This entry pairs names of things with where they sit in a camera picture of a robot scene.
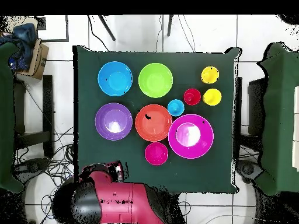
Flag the yellow cup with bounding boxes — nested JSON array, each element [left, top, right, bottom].
[[202, 87, 222, 107], [200, 66, 220, 85]]

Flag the orange bowl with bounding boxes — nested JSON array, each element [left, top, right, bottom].
[[134, 104, 173, 142]]

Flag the small pink bowl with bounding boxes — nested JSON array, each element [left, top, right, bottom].
[[144, 142, 169, 166]]

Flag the blue cup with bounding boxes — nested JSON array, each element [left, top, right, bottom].
[[167, 99, 185, 117]]

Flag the purple bowl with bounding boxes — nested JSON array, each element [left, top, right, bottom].
[[95, 102, 133, 141]]

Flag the green bowl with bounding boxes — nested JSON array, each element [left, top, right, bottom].
[[138, 62, 174, 99]]

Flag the red cup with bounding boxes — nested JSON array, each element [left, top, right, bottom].
[[183, 87, 201, 106]]

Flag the large magenta bowl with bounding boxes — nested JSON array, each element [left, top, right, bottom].
[[168, 114, 214, 160]]

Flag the blue bowl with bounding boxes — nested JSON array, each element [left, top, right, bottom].
[[97, 61, 133, 97]]

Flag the dark green table cloth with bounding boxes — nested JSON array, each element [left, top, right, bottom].
[[72, 44, 242, 194]]

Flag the black tripod leg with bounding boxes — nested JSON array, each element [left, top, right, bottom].
[[166, 15, 174, 37], [98, 15, 117, 42]]

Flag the black framed board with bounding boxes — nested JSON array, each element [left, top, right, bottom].
[[37, 15, 70, 43]]

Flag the cardboard box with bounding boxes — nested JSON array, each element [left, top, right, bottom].
[[17, 38, 50, 81]]

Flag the green cloth side table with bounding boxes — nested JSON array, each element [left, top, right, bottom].
[[253, 41, 299, 197], [0, 41, 25, 194]]

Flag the blue fabric bag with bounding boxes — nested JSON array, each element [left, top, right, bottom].
[[0, 22, 39, 72]]

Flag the floor cable tangle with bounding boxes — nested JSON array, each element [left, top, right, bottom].
[[13, 127, 75, 224]]

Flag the black stool frame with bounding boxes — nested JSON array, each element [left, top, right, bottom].
[[233, 76, 269, 152], [13, 75, 55, 159]]

